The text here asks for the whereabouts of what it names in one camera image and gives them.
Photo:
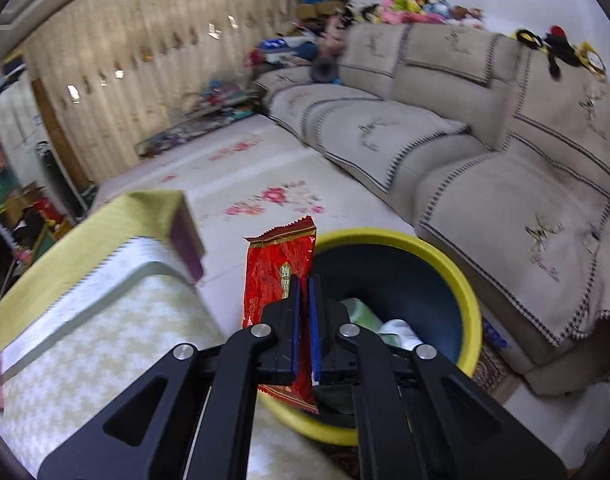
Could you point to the open cardboard box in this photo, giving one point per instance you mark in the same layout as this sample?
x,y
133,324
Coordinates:
x,y
30,205

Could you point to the red snack wrapper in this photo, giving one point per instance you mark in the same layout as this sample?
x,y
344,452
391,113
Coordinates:
x,y
270,280

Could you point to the black yellow red plush toy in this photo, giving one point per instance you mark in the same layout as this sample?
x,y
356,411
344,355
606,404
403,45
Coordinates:
x,y
555,42

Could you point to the green and white packet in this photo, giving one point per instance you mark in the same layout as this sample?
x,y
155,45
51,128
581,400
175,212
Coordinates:
x,y
365,312

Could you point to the table with yellow cloth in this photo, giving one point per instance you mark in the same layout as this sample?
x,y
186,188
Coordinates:
x,y
85,240

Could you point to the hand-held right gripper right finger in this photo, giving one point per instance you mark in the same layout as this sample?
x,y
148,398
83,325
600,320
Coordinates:
x,y
314,332

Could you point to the black tower fan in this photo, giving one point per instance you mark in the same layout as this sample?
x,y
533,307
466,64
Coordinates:
x,y
57,175

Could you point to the yellow rimmed dark trash bin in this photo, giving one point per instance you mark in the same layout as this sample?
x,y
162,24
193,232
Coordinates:
x,y
425,290

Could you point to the beige embroidered sofa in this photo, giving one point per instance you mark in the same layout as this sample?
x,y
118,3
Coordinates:
x,y
460,160

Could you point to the red patterned rug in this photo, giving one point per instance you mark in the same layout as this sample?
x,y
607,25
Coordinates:
x,y
495,370

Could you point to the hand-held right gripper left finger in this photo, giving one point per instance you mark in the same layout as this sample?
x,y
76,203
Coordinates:
x,y
296,332

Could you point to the blue and white bag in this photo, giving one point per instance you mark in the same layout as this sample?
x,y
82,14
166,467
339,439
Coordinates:
x,y
285,50

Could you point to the white zigzag table cover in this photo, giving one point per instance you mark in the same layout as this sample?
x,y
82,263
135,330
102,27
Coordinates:
x,y
110,335

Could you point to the grey round cushion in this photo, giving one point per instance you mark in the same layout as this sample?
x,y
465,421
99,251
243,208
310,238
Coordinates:
x,y
325,70

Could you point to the beige patterned curtain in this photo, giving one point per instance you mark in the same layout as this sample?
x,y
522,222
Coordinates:
x,y
135,60

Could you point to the white printed board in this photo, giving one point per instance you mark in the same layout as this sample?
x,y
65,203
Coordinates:
x,y
494,332

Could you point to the pink doll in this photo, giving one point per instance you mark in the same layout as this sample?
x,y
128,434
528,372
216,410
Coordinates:
x,y
332,35

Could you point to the white cabinet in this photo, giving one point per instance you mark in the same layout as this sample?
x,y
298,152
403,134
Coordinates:
x,y
15,125

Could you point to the brown wooden door frame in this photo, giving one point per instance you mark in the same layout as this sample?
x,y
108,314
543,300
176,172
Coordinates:
x,y
60,130

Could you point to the pile of colourful plush toys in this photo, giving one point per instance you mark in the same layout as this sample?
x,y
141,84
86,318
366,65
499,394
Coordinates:
x,y
420,10

